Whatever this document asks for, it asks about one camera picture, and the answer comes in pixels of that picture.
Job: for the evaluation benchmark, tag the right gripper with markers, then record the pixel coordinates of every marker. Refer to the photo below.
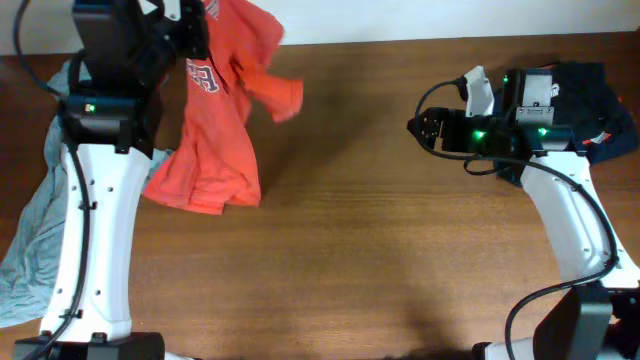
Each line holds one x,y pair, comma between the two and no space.
455,118

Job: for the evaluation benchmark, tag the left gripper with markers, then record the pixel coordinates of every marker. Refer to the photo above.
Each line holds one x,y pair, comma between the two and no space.
196,21

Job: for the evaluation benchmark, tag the orange printed t-shirt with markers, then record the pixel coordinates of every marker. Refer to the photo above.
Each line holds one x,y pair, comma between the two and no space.
215,164

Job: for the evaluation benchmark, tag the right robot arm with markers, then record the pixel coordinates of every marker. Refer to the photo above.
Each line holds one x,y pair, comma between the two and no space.
597,316

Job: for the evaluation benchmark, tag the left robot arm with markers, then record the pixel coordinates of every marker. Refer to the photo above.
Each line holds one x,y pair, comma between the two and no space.
109,119

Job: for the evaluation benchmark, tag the black folded Nike garment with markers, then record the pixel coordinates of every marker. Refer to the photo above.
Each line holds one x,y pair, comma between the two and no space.
585,101

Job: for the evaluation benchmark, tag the navy folded garment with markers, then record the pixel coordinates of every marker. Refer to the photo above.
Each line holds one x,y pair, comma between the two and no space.
526,98

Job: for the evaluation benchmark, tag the red folded garment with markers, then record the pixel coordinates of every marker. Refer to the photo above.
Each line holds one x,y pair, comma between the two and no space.
598,139

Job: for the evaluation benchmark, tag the grey t-shirt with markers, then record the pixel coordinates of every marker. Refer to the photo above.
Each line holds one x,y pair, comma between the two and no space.
30,267

